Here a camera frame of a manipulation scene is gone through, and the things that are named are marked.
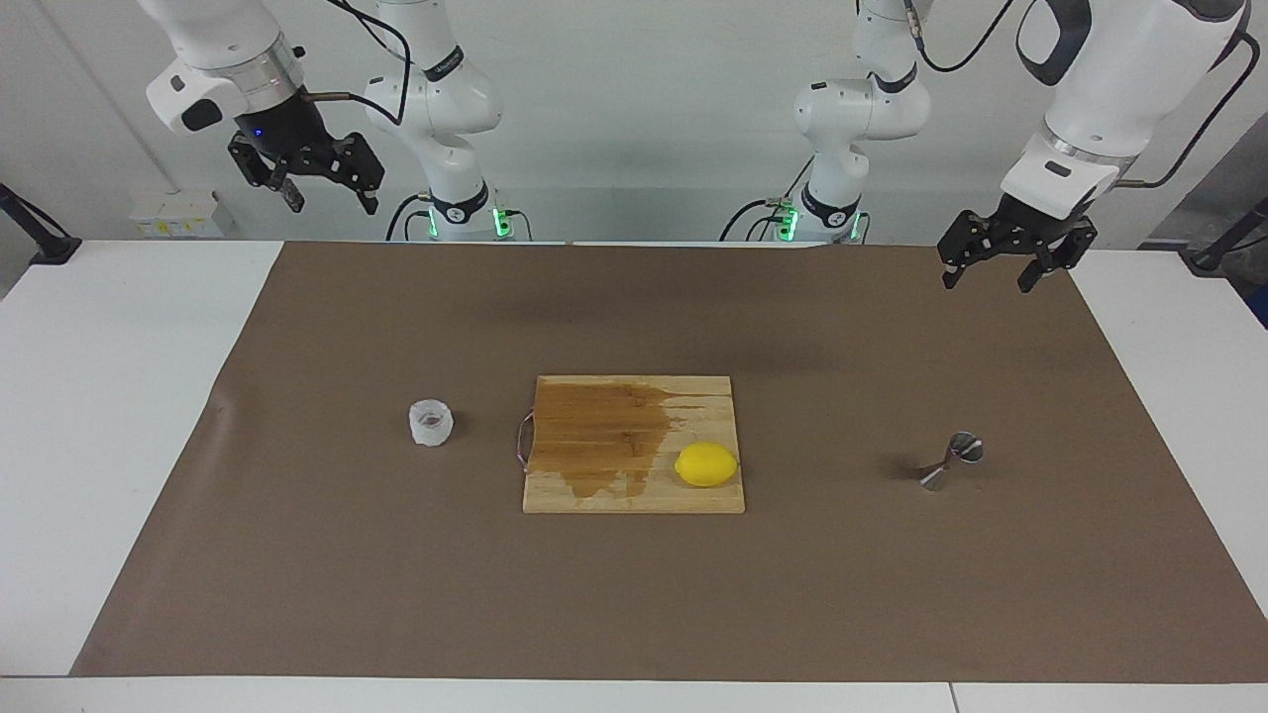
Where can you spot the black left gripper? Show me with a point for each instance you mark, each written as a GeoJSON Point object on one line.
{"type": "Point", "coordinates": [1035, 226]}

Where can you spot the wooden cutting board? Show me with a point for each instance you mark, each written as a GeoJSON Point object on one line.
{"type": "Point", "coordinates": [584, 426]}

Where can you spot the dark blue object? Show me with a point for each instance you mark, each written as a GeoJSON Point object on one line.
{"type": "Point", "coordinates": [1261, 307]}

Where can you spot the brown paper table mat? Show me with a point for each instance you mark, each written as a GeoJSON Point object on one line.
{"type": "Point", "coordinates": [297, 545]}

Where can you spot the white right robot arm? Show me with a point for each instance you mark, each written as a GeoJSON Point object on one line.
{"type": "Point", "coordinates": [446, 99]}

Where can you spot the steel double jigger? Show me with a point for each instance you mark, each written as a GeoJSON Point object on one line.
{"type": "Point", "coordinates": [963, 451]}

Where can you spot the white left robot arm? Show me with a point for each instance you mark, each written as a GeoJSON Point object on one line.
{"type": "Point", "coordinates": [852, 109]}

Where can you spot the white box with yellow label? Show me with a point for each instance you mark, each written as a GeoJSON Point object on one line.
{"type": "Point", "coordinates": [178, 216]}

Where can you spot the black clamp stand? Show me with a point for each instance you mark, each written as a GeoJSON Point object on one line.
{"type": "Point", "coordinates": [40, 238]}
{"type": "Point", "coordinates": [1223, 243]}

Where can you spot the yellow lemon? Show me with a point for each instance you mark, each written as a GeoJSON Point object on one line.
{"type": "Point", "coordinates": [706, 464]}

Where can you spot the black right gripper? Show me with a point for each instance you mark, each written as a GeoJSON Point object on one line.
{"type": "Point", "coordinates": [287, 134]}

